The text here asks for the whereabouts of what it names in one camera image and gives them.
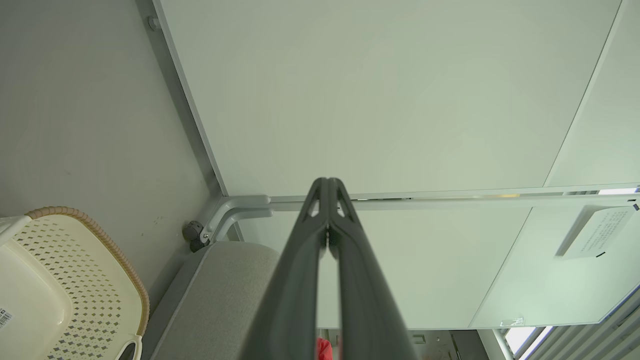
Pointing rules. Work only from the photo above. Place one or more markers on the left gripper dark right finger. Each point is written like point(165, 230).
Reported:
point(367, 310)

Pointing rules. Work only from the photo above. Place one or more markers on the upright grey partition foot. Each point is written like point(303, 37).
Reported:
point(235, 207)

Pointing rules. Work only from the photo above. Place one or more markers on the grey fabric sofa seat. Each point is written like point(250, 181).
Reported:
point(220, 300)

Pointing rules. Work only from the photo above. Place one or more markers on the cream perforated laundry basket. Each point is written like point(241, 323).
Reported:
point(65, 280)

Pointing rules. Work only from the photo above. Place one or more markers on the grey slatted window blind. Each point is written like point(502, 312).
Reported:
point(595, 335)

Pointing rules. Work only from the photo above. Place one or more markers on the barcode label sticker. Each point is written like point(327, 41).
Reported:
point(5, 318)

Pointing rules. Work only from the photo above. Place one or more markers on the red and white striped garment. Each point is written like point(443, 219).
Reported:
point(323, 350)

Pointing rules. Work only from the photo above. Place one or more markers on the black caster wheel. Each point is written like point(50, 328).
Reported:
point(192, 235)

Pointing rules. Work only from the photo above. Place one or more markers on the white paper wall sign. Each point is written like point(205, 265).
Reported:
point(597, 232)

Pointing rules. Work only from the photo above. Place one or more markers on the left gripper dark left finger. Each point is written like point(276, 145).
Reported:
point(290, 300)

